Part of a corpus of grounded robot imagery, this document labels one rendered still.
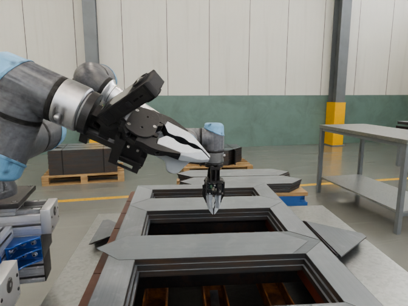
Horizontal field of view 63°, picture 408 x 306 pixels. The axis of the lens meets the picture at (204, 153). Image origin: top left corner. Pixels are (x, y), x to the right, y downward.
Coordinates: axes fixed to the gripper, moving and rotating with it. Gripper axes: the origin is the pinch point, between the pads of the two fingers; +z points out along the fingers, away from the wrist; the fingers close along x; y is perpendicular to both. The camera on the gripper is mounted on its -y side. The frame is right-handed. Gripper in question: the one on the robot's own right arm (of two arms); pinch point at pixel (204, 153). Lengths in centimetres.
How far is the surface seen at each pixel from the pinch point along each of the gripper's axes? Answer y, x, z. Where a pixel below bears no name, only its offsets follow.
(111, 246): 72, -21, -8
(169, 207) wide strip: 86, -59, 8
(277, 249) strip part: 49, -29, 43
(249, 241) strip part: 56, -33, 35
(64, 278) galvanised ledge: 101, -19, -20
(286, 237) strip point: 52, -38, 48
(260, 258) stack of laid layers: 51, -24, 38
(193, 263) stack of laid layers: 59, -18, 18
